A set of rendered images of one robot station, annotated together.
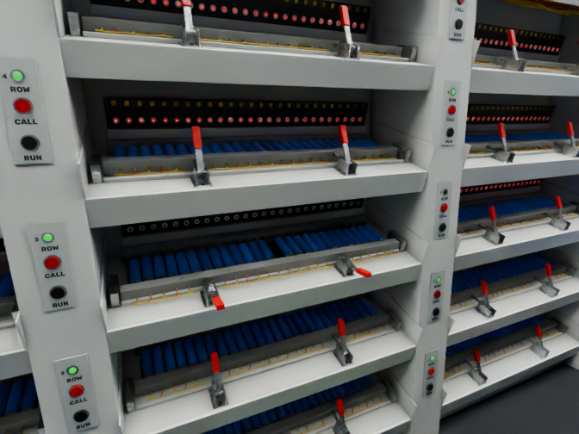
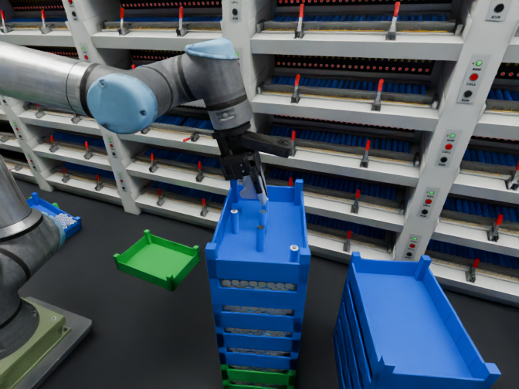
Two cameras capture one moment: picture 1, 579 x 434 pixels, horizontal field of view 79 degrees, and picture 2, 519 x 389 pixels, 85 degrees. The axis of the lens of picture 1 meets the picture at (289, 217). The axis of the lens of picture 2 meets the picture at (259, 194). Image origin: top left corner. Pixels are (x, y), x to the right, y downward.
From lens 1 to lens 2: 115 cm
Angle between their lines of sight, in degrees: 45
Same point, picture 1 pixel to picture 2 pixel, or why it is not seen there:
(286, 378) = (175, 175)
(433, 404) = not seen: hidden behind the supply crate
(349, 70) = (178, 42)
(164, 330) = (130, 136)
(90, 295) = not seen: hidden behind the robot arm
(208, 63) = (126, 42)
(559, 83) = (343, 46)
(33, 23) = (83, 32)
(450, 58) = (232, 33)
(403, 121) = not seen: hidden behind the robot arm
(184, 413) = (142, 169)
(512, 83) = (290, 48)
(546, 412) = (317, 273)
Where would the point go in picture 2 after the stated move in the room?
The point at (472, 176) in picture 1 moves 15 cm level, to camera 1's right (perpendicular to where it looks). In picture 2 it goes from (261, 106) to (293, 115)
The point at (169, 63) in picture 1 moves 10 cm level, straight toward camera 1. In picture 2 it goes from (116, 42) to (93, 43)
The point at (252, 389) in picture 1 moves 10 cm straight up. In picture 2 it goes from (164, 173) to (160, 153)
